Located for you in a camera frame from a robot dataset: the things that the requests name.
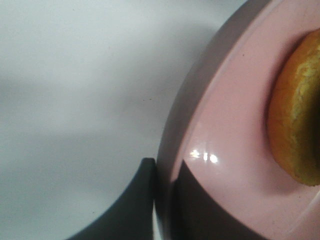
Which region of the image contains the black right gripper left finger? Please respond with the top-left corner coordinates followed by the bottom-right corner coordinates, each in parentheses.
top-left (70, 158), bottom-right (156, 240)

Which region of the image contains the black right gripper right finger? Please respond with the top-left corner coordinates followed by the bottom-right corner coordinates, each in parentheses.
top-left (172, 162), bottom-right (253, 240)

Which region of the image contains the pink round plate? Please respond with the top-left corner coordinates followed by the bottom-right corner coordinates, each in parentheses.
top-left (155, 0), bottom-right (320, 240)

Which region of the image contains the burger with lettuce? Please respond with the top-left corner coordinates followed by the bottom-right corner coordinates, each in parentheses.
top-left (267, 30), bottom-right (320, 186)

